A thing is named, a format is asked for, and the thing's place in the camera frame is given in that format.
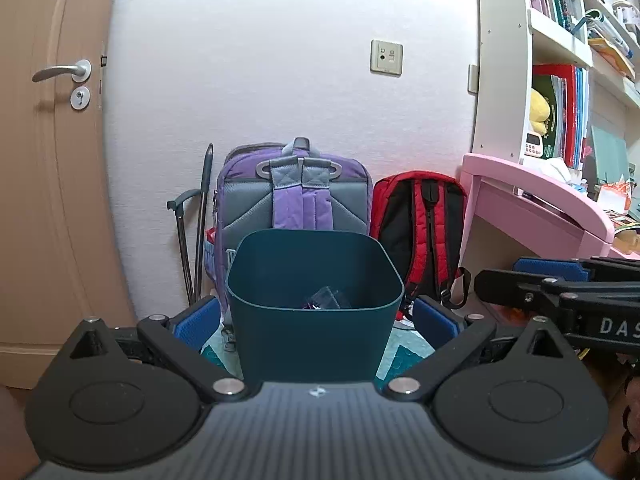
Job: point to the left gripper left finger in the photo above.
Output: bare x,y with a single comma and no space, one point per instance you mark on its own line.
176,343

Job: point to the red black backpack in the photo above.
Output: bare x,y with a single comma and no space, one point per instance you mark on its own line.
418,217

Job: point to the red folders on shelf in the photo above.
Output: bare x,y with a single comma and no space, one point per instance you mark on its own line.
566,90

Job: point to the black folded trolley handle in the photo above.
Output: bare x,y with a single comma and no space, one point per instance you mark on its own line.
190,211

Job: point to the pink desk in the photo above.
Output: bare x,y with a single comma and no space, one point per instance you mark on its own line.
511,205

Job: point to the white bookshelf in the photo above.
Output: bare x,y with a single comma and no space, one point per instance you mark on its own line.
514,36

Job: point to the purple grey backpack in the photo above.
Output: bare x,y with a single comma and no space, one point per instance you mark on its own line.
280,186

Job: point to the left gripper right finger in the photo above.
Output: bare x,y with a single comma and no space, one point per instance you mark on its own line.
457,345

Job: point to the light brown wooden door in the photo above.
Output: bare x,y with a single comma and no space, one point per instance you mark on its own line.
59,260

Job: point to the yellow plush toy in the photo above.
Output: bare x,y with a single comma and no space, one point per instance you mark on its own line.
539,112

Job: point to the dark teal trash bin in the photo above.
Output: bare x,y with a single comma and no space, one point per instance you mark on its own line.
312,306

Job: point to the beige wall socket plate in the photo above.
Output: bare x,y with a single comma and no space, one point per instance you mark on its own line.
386,58

